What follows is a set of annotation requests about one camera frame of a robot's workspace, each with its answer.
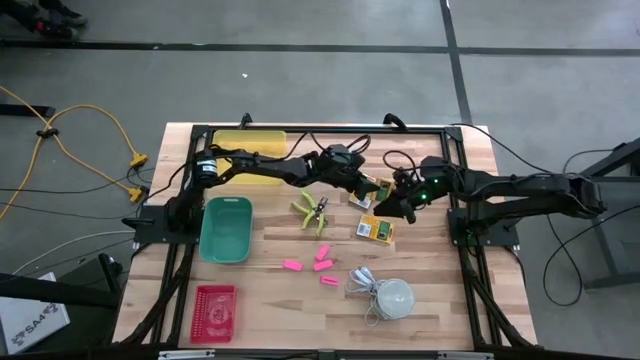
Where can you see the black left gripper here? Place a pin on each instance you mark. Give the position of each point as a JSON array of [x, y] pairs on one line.
[[342, 176]]

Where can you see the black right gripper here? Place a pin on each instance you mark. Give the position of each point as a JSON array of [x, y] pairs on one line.
[[435, 175]]

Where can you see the pink eraser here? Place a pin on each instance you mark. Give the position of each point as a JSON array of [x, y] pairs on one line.
[[329, 281], [293, 265], [323, 265], [322, 252]]

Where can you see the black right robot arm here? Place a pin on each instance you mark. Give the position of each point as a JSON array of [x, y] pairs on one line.
[[525, 187]]

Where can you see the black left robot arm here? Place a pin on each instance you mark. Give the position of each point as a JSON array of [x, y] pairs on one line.
[[270, 167]]

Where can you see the white round dome device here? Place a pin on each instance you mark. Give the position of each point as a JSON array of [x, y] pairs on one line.
[[396, 298]]

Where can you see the yellow translucent tray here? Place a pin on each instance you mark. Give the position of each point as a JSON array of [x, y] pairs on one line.
[[250, 140]]

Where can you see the teal plastic bin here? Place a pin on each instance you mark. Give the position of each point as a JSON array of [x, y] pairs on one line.
[[226, 230]]

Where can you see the red mesh basket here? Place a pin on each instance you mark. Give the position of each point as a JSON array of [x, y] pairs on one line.
[[214, 315]]

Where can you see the black metal side table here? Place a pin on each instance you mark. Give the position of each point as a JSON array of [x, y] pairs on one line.
[[620, 152]]

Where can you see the black equipment stand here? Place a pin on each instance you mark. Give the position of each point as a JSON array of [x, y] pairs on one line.
[[50, 295]]

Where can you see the person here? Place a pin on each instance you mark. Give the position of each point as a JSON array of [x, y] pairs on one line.
[[55, 20]]

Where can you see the white printed cardboard box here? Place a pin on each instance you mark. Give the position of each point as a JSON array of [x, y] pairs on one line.
[[30, 320]]

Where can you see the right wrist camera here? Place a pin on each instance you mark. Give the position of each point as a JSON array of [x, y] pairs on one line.
[[406, 180]]

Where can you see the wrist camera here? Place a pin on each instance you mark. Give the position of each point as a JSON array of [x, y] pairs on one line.
[[406, 180], [345, 155]]

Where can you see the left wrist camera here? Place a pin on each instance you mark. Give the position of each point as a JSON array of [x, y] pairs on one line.
[[345, 155]]

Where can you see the black aluminium table frame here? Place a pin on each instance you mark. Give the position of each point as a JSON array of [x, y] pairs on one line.
[[325, 129]]

